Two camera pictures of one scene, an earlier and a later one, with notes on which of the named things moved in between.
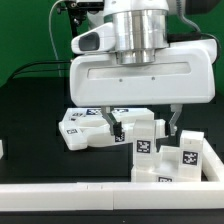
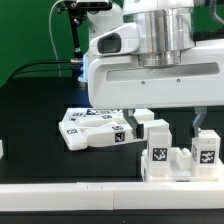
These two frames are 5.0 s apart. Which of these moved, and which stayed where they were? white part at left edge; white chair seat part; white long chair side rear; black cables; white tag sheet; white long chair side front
Moved: white chair seat part
Stayed: white long chair side rear; white tag sheet; white part at left edge; black cables; white long chair side front
